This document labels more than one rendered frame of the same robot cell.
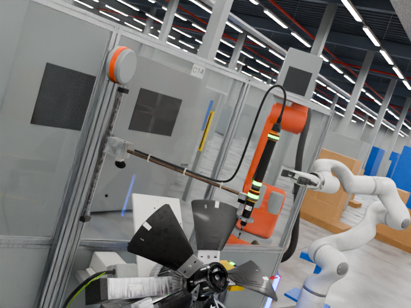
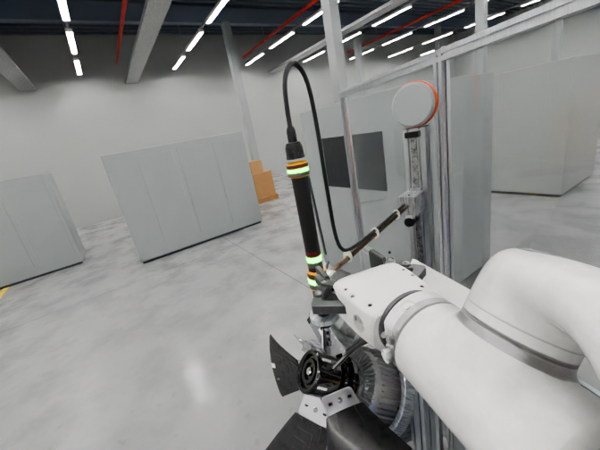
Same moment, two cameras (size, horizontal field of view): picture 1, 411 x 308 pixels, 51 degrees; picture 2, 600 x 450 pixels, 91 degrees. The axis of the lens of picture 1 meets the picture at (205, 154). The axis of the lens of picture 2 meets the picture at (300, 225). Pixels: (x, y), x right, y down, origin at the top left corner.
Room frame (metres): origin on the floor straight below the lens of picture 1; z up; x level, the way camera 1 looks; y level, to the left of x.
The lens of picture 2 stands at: (1.94, -0.77, 1.87)
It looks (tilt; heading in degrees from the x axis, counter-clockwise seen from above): 18 degrees down; 117
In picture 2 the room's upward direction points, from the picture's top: 11 degrees counter-clockwise
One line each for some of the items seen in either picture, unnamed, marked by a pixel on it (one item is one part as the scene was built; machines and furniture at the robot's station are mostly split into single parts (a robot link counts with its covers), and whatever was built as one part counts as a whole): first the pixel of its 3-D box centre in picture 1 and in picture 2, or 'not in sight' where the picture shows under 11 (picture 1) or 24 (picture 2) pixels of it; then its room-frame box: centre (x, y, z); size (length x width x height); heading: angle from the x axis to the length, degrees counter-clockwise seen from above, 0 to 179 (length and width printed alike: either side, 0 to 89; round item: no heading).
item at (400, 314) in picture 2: (315, 181); (419, 333); (1.92, -0.51, 1.66); 0.09 x 0.03 x 0.08; 41
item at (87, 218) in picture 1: (103, 155); (417, 212); (1.86, 0.42, 1.48); 0.05 x 0.03 x 0.62; 165
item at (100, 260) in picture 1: (106, 269); not in sight; (2.01, 0.29, 0.91); 0.17 x 0.16 x 0.11; 40
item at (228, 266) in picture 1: (229, 276); not in sight; (2.14, -0.32, 1.02); 0.16 x 0.10 x 0.11; 40
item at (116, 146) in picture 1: (117, 146); (412, 202); (1.85, 0.37, 1.54); 0.10 x 0.07 x 0.08; 75
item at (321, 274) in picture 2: (305, 181); (319, 287); (1.78, -0.43, 1.66); 0.07 x 0.03 x 0.03; 131
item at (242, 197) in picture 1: (246, 207); (323, 296); (1.69, -0.22, 1.50); 0.09 x 0.07 x 0.10; 75
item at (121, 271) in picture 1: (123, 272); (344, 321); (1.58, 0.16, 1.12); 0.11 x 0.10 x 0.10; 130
